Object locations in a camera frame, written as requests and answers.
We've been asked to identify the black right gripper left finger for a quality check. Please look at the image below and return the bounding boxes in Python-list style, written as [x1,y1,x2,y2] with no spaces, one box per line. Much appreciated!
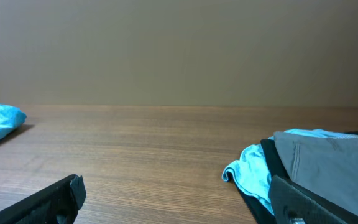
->
[0,174,86,224]

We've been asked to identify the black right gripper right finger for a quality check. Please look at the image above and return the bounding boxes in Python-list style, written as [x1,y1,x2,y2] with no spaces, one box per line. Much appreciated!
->
[269,175,358,224]

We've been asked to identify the grey shorts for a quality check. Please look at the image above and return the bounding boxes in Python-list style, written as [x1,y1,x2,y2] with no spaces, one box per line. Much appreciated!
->
[274,132,358,216]

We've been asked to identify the black garment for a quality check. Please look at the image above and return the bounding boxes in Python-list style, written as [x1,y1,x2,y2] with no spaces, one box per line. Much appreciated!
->
[235,131,358,224]

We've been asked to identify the light blue shirt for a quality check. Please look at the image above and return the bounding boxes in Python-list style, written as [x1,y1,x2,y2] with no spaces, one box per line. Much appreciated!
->
[222,129,358,215]

